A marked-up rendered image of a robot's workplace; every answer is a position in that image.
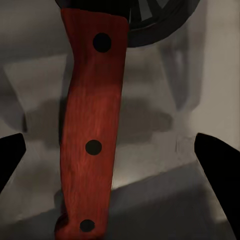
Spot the parer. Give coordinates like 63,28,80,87
54,0,132,240

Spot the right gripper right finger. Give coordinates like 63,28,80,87
194,133,240,240

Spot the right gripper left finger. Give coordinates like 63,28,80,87
0,133,26,193

